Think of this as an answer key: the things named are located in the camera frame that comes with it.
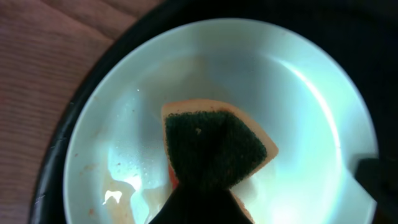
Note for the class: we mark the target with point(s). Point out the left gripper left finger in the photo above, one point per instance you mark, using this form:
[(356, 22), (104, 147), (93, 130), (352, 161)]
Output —
[(179, 207)]

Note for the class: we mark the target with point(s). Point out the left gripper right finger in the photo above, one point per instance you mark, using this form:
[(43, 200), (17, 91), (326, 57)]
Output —
[(220, 207)]

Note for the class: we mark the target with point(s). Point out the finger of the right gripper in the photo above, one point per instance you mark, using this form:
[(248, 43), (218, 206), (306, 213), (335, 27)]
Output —
[(379, 178)]

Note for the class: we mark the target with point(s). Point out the mint green plate with stain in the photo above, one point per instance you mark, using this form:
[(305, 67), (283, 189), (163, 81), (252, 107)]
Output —
[(116, 169)]

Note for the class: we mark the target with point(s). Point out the round black tray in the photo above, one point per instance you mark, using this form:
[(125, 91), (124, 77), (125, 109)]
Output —
[(360, 36)]

